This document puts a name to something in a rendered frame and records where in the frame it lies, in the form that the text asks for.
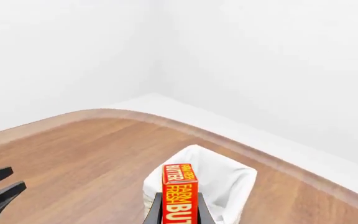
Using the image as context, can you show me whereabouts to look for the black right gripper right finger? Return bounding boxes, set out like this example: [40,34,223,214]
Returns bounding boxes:
[197,192,218,224]

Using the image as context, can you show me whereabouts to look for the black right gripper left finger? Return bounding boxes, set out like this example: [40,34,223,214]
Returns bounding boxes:
[142,192,164,224]

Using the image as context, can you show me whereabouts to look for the red butter box yellow print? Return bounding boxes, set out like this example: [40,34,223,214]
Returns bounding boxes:
[161,162,203,224]

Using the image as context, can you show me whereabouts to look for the white cloth-lined basket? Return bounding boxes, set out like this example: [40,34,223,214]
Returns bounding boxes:
[142,144,259,224]

